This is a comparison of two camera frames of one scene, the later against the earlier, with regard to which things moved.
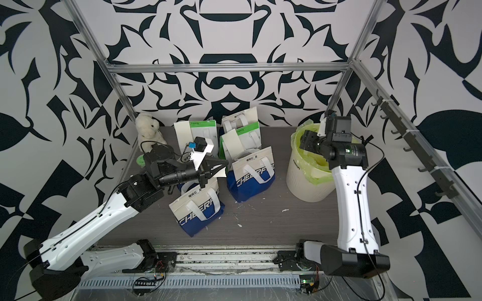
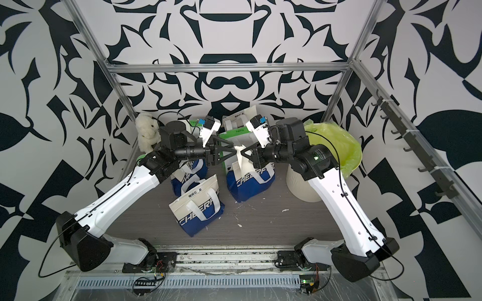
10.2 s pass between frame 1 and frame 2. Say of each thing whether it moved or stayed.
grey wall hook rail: stayed
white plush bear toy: stayed
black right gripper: moved
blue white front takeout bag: stayed
